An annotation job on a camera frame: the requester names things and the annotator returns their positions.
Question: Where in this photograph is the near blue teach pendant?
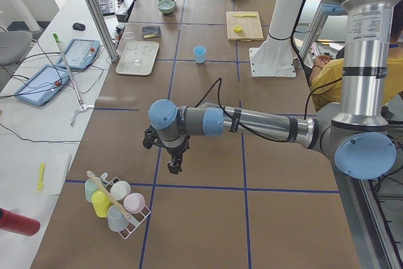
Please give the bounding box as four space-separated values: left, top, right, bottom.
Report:
14 64 70 106

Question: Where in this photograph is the grey-blue plastic cup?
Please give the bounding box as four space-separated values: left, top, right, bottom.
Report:
107 205 128 232

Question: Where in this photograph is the white plastic cup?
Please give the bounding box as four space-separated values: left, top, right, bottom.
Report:
110 180 132 201

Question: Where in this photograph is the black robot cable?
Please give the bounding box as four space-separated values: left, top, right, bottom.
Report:
197 77 286 143

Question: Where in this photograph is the yellow plastic cup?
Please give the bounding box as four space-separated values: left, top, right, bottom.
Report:
91 190 113 218

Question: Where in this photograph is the light blue plastic cup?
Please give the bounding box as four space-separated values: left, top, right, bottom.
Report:
193 45 207 64

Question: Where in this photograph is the white wire cup rack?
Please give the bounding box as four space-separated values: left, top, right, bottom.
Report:
101 173 150 239

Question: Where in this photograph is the far blue teach pendant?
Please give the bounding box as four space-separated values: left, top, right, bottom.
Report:
64 38 100 71

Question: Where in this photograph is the wooden cutting board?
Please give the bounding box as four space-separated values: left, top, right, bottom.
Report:
226 11 263 41

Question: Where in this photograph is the red bottle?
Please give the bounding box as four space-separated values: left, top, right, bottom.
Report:
1 209 40 236

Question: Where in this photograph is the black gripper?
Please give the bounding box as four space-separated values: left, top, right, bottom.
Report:
142 125 190 174

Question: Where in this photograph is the blue teach pendant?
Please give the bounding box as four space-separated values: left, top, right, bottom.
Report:
14 64 70 106
64 38 100 71

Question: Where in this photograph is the yellow lemon slice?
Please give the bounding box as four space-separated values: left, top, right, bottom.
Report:
233 25 243 33

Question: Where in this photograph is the green plastic cup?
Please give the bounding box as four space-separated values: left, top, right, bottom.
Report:
84 178 99 203

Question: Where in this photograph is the yellow plastic spoon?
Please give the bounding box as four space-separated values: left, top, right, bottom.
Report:
37 163 45 192

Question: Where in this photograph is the yellow plastic knife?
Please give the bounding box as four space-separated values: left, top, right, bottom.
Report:
232 13 257 18

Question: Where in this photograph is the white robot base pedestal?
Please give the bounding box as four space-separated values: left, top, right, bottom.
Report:
249 0 304 77

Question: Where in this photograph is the clear wine glass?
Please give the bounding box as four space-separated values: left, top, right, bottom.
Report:
123 31 142 66

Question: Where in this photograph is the metal reacher grabber tool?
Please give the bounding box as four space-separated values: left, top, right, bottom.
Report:
53 33 95 127

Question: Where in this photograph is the aluminium frame post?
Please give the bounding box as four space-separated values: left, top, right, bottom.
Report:
85 0 119 62

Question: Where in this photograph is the grey folded cloth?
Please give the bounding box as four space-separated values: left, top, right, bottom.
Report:
142 26 161 39

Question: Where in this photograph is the pink plastic cup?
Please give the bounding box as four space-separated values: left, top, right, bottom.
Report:
123 193 145 214

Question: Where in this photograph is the beige bear tray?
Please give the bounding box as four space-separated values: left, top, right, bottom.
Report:
115 42 159 76

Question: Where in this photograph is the black keyboard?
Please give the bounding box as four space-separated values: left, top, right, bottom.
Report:
97 0 115 16

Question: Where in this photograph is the person in yellow shirt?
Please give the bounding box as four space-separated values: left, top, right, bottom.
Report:
309 23 403 113

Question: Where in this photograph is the green bowl with ice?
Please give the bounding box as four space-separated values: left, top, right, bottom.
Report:
157 0 176 14

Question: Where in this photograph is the wooden stick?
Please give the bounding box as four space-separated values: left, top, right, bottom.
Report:
86 170 131 220

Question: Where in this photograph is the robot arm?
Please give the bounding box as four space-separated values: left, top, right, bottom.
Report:
143 0 400 180

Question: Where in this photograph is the black computer mouse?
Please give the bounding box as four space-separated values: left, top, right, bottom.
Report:
72 22 86 31

